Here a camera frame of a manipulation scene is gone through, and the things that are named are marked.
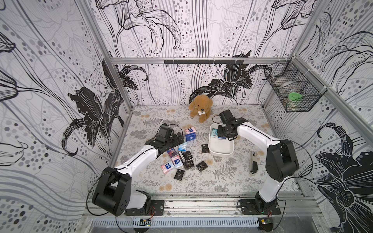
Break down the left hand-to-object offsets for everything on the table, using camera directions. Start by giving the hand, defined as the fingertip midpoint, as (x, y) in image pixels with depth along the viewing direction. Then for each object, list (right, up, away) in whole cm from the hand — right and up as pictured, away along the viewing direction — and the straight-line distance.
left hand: (180, 142), depth 87 cm
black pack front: (0, -18, -6) cm, 19 cm away
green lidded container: (+65, +24, -8) cm, 69 cm away
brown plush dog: (+13, +23, +11) cm, 29 cm away
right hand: (+27, +6, +6) cm, 29 cm away
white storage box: (+25, -4, +6) cm, 26 cm away
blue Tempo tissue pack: (+6, +2, +8) cm, 11 cm away
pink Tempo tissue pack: (+6, +6, +14) cm, 16 cm away
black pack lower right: (+13, -14, -2) cm, 19 cm away
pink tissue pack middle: (-2, -11, -1) cm, 11 cm away
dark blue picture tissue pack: (-5, -7, +3) cm, 9 cm away
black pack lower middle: (+5, -13, -1) cm, 14 cm away
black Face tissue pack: (+5, -9, +3) cm, 10 cm away
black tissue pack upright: (+1, -9, -1) cm, 9 cm away
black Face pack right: (+16, -5, +5) cm, 17 cm away
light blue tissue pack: (+1, -4, +6) cm, 7 cm away
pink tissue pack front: (-7, -14, -3) cm, 16 cm away
